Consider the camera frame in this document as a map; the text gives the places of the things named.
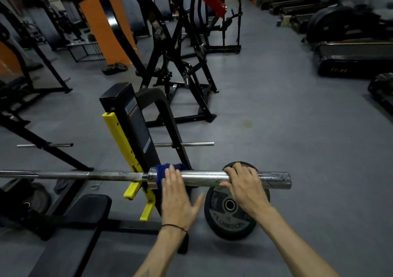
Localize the grey cloth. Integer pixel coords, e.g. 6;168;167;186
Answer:
54;180;71;194

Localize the black grip-hole weight plate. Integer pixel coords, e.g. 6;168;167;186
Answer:
21;183;52;216

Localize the black wire frame table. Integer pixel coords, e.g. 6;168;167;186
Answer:
67;41;105;63

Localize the narrow orange pillar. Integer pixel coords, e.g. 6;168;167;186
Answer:
0;41;24;81

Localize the large black weight plate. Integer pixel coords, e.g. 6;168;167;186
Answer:
221;161;258;173

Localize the blue cleaning cloth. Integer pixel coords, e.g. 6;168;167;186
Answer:
155;163;186;190

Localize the black weight plate white lettering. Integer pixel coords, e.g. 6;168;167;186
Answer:
204;186;271;241

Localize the wide orange pillar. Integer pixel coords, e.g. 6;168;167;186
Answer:
79;0;138;66

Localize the person's right hand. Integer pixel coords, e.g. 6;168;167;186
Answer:
219;162;272;222

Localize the black incline bench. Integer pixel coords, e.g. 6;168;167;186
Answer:
0;77;34;114

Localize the person's left forearm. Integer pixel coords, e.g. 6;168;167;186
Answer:
133;226;188;277

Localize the black bench press rack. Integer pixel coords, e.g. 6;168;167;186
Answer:
0;82;215;254

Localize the person's right forearm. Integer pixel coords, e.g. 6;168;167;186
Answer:
259;206;340;277

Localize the black squat rack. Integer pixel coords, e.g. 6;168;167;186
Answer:
18;15;73;93

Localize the yellow bar hook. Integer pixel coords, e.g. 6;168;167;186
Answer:
102;111;156;222

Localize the black plate-loaded machine frame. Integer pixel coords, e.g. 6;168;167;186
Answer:
184;0;243;54

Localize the black and red lever machine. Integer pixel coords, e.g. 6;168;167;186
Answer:
77;0;228;128

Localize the black padded bench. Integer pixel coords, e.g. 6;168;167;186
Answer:
27;194;113;277

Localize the steel barbell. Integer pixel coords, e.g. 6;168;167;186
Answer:
0;166;291;191

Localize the black elliptical trainer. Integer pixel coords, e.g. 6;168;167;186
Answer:
302;5;393;44

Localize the black hair tie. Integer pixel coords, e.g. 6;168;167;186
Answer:
161;223;188;234

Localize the person's left hand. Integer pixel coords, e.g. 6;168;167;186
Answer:
161;164;204;231

